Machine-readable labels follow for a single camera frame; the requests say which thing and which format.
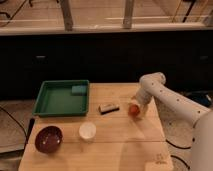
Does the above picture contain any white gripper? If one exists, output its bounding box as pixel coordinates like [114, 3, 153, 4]
[132, 88, 152, 119]

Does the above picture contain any red orange apple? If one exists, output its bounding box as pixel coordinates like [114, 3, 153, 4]
[128, 104, 140, 117]

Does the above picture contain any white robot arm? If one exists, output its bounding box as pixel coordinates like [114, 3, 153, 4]
[135, 72, 213, 171]

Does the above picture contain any white paper cup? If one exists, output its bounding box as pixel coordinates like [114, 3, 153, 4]
[79, 122, 96, 142]

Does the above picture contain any black white eraser block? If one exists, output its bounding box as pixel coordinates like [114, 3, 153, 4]
[98, 104, 120, 115]

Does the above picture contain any green sponge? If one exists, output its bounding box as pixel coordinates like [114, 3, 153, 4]
[72, 85, 87, 95]

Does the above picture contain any green plastic tray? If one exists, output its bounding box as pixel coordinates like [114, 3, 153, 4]
[33, 80, 90, 117]

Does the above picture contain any dark red bowl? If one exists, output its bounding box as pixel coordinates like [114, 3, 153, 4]
[35, 126, 63, 154]

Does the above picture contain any black cable right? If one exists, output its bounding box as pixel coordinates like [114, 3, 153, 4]
[165, 138, 193, 171]

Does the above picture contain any black cable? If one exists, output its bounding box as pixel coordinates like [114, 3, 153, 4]
[165, 138, 193, 171]
[0, 105, 36, 148]

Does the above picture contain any black cable left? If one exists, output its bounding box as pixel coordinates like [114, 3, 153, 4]
[0, 105, 36, 148]

